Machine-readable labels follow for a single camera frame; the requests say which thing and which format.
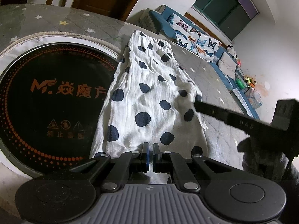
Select dark green window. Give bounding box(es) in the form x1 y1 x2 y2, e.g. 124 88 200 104
193 0 258 41

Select blue sofa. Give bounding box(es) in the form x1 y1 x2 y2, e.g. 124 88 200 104
138 5 259 119

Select butterfly print pillow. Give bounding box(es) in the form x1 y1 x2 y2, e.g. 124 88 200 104
167 13 221 62

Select round black induction cooktop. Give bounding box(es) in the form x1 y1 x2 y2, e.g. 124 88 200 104
1 43 118 176

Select green toy on sofa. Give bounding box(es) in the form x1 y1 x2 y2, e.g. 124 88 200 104
235 78 247 90

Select black white plush toy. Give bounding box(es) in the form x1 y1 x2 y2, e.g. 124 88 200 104
226 45 237 59

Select white navy polka dot garment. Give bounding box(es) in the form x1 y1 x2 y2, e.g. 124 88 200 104
89 29 209 185

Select grey square cushion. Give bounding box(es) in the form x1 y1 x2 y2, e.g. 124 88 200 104
217 52 237 80

